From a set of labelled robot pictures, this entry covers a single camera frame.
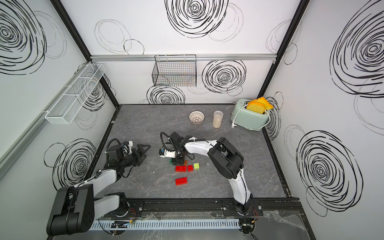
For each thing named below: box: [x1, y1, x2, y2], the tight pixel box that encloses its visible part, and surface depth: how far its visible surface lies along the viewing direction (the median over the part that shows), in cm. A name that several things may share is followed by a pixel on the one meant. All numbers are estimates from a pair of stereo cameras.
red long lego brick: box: [175, 165, 187, 173], surface depth 87 cm
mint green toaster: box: [231, 99, 270, 131], surface depth 98 cm
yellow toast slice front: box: [246, 101, 265, 114], surface depth 93 cm
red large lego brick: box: [175, 177, 188, 186], surface depth 83 cm
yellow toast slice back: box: [249, 96, 274, 110], surface depth 95 cm
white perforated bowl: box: [188, 110, 205, 124], surface depth 111 cm
